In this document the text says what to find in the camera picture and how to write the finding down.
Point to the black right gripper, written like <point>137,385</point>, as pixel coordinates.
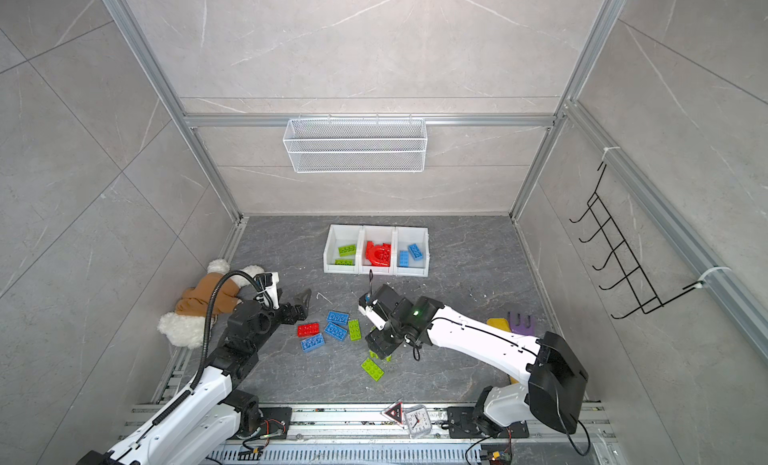
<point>377,343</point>

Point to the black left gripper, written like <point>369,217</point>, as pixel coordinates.
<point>300,311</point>

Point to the blue lego brick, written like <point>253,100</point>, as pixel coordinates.
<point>336,331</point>
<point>338,318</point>
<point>312,343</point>
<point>403,259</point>
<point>415,252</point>

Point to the red arch lego piece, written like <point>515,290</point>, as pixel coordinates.
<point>378,255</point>

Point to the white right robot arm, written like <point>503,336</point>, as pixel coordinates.
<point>550,381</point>

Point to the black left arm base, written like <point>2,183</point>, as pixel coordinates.
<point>258,422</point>

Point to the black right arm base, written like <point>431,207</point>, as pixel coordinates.
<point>465,423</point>

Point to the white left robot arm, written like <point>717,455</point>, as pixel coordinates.
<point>211,409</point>

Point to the red lego brick left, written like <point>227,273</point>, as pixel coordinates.
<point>308,330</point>

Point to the green lego brick upright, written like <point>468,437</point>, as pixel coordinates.
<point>354,330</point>

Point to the green lego brick toothed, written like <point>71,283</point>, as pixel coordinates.
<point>374,356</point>

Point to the green lego brick bottom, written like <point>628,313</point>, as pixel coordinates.
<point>372,369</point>

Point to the white left sorting bin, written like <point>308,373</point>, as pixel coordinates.
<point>341,235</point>

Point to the white middle sorting bin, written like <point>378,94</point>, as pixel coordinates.
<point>379,235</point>

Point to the red warning triangle toy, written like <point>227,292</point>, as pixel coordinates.
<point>394,413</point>

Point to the small white alarm clock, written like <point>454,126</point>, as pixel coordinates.
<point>417,421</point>

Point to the white brown plush toy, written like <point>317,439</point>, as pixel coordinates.
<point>184,327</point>

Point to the white wire mesh basket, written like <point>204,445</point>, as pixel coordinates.
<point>336,145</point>

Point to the black wire hook rack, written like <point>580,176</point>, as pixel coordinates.
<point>621,253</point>

